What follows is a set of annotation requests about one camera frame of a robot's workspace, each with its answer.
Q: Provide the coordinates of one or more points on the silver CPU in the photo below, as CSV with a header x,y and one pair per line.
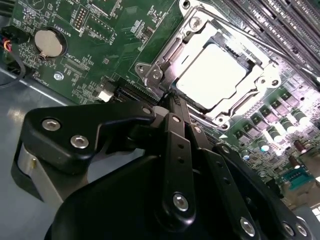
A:
x,y
212,77

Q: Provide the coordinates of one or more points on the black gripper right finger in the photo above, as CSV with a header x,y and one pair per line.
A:
x,y
225,170

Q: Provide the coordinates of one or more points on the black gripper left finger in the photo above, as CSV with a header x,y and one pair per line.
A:
x,y
62,135

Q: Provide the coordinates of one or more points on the metal socket cover frame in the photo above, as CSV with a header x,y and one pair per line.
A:
x,y
192,43

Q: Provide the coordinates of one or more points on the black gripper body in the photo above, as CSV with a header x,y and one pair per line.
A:
x,y
112,212

